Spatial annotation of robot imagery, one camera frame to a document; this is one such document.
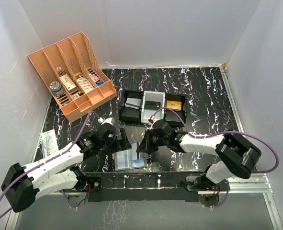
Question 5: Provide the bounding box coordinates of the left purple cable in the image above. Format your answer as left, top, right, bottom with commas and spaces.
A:
0, 111, 102, 221

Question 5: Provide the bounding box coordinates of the white red box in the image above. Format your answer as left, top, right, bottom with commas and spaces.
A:
59, 74, 77, 92

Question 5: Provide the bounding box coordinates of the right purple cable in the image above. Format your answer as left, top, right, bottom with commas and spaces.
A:
150, 107, 280, 208

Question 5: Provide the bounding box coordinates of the black left card tray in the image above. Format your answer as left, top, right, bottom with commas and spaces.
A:
119, 90, 143, 124

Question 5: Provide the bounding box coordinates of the black right card tray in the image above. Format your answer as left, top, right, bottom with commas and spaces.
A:
164, 93, 187, 127

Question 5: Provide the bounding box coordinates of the small colourful packet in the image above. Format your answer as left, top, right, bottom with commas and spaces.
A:
87, 69, 101, 83

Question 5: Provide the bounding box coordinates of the round patterned tin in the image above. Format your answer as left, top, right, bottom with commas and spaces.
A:
49, 81, 64, 97

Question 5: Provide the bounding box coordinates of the orange plastic file organizer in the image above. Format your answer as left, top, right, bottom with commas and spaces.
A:
28, 32, 117, 123

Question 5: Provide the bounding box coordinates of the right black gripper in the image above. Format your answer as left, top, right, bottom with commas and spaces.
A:
137, 129, 169, 152

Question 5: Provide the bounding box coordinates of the white striped credit card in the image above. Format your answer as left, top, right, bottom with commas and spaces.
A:
131, 142, 140, 161

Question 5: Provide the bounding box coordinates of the white label card stack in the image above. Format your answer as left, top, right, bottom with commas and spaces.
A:
75, 75, 94, 93

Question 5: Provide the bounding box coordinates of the blue small object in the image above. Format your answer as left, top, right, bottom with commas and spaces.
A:
96, 81, 104, 86

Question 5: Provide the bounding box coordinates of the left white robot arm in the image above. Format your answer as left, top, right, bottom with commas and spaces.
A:
1, 118, 132, 213

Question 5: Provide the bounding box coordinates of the silver credit card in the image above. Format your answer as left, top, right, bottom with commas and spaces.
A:
125, 97, 141, 110

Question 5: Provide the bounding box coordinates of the black card tray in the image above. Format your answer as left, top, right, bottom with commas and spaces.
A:
164, 93, 187, 127
119, 90, 143, 124

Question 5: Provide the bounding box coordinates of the white patterned paper sheet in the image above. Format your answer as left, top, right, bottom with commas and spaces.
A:
41, 129, 59, 158

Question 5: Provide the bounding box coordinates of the gold credit card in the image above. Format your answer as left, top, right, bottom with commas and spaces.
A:
166, 100, 182, 111

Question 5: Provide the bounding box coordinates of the purple cable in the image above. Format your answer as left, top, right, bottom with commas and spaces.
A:
0, 111, 102, 221
150, 107, 280, 208

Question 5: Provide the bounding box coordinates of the grey leather card holder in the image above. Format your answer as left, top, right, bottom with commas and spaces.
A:
114, 149, 148, 171

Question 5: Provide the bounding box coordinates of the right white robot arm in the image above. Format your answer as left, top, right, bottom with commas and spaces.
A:
136, 120, 261, 190

